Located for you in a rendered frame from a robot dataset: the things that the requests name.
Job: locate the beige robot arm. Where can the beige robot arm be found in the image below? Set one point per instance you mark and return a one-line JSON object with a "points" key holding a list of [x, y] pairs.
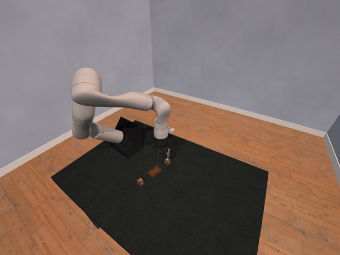
{"points": [[87, 94]]}

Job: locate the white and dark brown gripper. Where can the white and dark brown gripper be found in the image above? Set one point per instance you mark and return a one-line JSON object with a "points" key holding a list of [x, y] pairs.
{"points": [[161, 141]]}

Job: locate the orange cube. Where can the orange cube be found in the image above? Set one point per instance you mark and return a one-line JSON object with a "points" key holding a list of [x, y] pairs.
{"points": [[167, 161], [140, 181]]}

